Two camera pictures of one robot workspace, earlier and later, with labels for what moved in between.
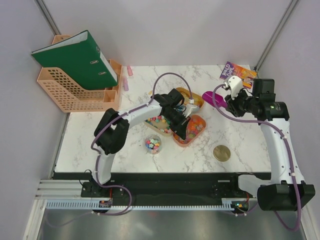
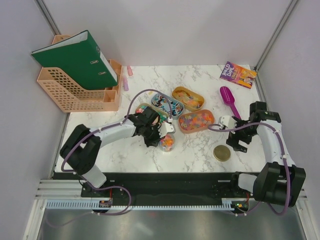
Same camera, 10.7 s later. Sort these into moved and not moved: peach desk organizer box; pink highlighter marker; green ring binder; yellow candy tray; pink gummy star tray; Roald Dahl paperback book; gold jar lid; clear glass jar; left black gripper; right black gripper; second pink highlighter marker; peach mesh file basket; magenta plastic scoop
Moved: left black gripper; right black gripper; clear glass jar; pink gummy star tray; magenta plastic scoop
Not moved: green ring binder; peach mesh file basket; gold jar lid; yellow candy tray; pink highlighter marker; second pink highlighter marker; Roald Dahl paperback book; peach desk organizer box
